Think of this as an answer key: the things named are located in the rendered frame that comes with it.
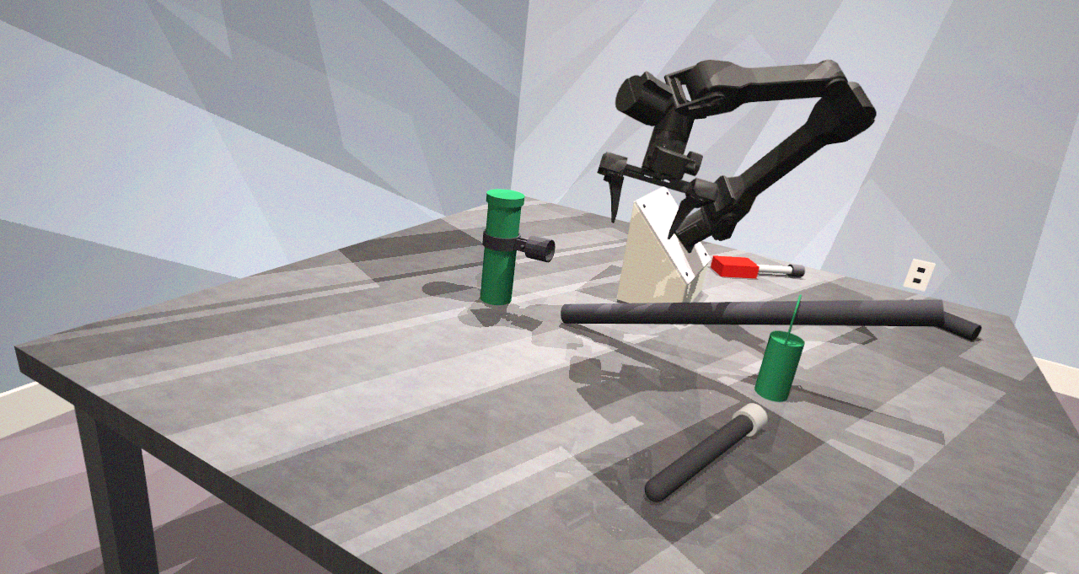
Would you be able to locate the green cylinder with thin rod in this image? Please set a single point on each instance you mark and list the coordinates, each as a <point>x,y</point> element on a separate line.
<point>779,365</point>

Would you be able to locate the green post with cap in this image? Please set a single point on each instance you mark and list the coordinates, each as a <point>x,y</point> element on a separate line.
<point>503,218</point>

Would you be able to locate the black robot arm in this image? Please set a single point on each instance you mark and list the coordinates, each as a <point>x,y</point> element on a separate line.
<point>718,87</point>

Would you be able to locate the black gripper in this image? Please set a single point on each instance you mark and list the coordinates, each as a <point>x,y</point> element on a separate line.
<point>698,192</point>

